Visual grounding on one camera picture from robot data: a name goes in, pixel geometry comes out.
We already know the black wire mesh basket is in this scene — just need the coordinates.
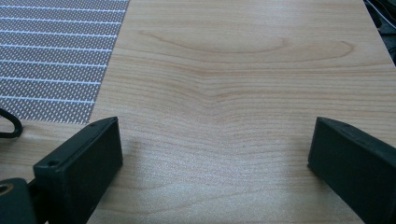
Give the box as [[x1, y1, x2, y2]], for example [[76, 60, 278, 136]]
[[0, 107, 23, 140]]

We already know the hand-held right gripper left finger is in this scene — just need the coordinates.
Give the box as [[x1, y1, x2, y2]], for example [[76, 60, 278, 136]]
[[33, 117, 123, 224]]

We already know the grey striped placemat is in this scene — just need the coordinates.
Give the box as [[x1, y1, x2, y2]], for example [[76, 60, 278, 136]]
[[0, 0, 131, 125]]

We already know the black floor cable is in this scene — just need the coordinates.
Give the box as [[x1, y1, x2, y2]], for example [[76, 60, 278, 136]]
[[363, 0, 396, 59]]

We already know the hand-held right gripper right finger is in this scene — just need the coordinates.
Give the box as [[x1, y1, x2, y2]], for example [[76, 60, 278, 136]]
[[307, 117, 396, 224]]

